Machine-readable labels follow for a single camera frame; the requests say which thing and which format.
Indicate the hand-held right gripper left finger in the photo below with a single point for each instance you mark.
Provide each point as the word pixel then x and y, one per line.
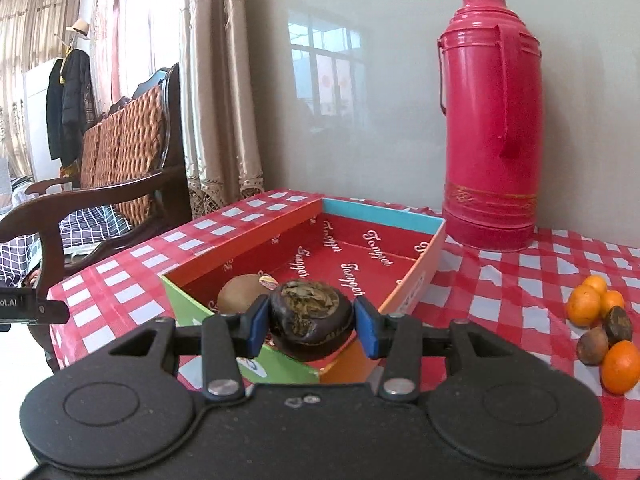
pixel 257 326

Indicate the brown kiwi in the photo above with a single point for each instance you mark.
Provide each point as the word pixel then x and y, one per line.
pixel 592 345

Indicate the kiwi with sticker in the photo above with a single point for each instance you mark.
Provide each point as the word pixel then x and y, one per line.
pixel 237 297

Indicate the dark brown mangosteen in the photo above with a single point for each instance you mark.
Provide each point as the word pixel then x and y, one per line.
pixel 310 330
pixel 618 324

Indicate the black puffer jacket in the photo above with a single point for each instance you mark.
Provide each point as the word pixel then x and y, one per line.
pixel 75 105

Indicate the colourful cardboard box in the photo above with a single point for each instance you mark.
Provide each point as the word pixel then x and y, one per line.
pixel 350 250

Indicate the dark wooden sofa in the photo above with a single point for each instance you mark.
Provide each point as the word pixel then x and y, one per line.
pixel 172 125

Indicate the tangerine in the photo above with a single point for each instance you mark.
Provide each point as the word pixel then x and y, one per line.
pixel 582 306
pixel 596 284
pixel 613 301
pixel 621 366

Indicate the red white checkered tablecloth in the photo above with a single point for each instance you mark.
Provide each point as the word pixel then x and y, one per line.
pixel 500 280

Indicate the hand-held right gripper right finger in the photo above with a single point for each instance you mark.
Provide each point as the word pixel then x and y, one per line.
pixel 367 331

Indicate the long black coat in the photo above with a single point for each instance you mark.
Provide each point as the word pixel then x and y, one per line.
pixel 54 105

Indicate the brown woven sofa cushion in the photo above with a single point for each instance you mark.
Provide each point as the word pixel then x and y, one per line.
pixel 125 150

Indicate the beige window curtain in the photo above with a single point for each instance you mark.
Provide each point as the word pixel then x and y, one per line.
pixel 30 20

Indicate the beige embroidered curtain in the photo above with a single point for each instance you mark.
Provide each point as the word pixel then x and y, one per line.
pixel 215 85

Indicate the navy plaid blanket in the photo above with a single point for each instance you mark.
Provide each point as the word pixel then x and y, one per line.
pixel 90 225

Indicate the sheer patterned curtain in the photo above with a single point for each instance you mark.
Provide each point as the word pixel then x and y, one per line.
pixel 107 35

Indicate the beige brimmed hat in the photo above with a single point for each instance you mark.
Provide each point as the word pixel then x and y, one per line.
pixel 78 29

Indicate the red thermos flask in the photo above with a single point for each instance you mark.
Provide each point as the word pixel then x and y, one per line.
pixel 490 110

